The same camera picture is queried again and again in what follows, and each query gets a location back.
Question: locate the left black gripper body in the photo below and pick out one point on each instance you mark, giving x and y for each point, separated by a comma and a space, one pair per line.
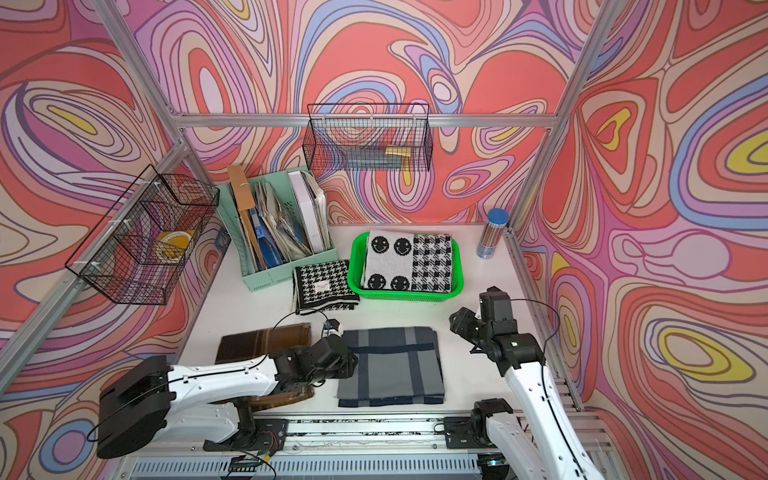
344, 368

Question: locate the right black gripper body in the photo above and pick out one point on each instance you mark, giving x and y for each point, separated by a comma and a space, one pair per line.
472, 328

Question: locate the brown plaid scarf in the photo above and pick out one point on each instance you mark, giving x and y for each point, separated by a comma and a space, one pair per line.
252, 344

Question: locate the grey navy plaid scarf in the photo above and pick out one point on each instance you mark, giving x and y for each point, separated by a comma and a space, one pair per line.
396, 366

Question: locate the smiley face houndstooth scarf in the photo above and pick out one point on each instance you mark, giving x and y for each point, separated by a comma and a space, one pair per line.
408, 262

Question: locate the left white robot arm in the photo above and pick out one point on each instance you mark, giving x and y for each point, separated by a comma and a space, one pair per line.
159, 402

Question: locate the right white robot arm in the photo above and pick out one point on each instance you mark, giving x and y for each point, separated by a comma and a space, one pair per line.
554, 450

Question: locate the black white houndstooth scarf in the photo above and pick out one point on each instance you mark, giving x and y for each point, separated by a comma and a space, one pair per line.
321, 287

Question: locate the green plastic basket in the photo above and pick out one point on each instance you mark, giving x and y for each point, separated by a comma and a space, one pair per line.
356, 271

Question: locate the clear tube blue cap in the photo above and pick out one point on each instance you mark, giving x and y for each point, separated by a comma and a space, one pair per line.
497, 220

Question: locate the blue folder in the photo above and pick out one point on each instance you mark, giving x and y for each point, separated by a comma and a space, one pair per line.
268, 247

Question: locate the mint green file organizer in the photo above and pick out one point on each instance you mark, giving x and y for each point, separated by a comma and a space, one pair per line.
277, 222

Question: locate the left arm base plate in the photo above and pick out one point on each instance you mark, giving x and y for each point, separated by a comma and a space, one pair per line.
261, 436

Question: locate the aluminium rail frame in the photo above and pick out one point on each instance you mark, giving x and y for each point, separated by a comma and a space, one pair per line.
347, 446

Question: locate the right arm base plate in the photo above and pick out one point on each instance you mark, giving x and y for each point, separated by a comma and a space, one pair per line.
463, 433

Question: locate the black wire basket left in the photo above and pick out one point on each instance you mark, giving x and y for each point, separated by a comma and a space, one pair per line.
149, 235

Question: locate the black wire basket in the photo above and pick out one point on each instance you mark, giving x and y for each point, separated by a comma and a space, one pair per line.
149, 235
368, 136

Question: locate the black wire basket back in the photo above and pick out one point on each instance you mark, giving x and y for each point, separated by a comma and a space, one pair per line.
368, 136

